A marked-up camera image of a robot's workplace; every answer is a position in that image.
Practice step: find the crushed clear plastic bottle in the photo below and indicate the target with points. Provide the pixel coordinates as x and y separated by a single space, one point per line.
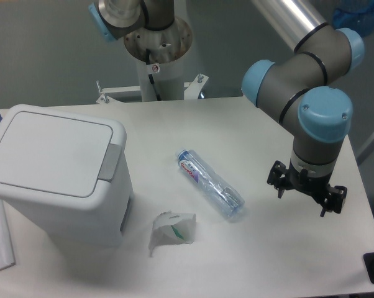
219 193

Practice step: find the blue water jug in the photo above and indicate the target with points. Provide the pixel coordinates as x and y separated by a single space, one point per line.
354 15

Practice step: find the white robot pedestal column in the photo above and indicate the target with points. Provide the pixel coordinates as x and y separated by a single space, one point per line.
159 56

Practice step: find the crumpled white paper wrapper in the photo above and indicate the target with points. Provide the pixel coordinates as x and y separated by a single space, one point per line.
170 228

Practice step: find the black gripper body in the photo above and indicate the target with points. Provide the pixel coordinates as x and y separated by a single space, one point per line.
301 181

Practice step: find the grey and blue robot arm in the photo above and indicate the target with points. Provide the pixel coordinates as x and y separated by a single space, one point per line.
295 94

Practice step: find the white push-button trash can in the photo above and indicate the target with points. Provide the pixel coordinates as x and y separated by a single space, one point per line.
66 172

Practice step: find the white pedestal foot bracket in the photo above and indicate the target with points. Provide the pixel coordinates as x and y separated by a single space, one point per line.
191 90

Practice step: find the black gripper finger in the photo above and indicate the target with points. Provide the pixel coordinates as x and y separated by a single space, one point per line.
277 177
334 199

